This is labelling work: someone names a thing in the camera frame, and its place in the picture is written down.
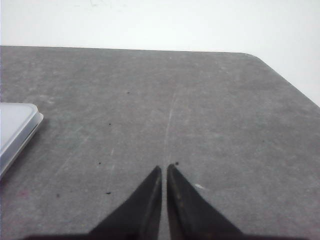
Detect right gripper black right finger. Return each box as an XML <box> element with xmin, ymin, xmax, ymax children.
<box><xmin>166</xmin><ymin>164</ymin><xmax>244</xmax><ymax>240</ymax></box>

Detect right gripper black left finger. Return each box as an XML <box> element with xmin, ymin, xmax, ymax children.
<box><xmin>87</xmin><ymin>165</ymin><xmax>163</xmax><ymax>240</ymax></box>

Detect silver digital kitchen scale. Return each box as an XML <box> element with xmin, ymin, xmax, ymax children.
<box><xmin>0</xmin><ymin>102</ymin><xmax>44</xmax><ymax>178</ymax></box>

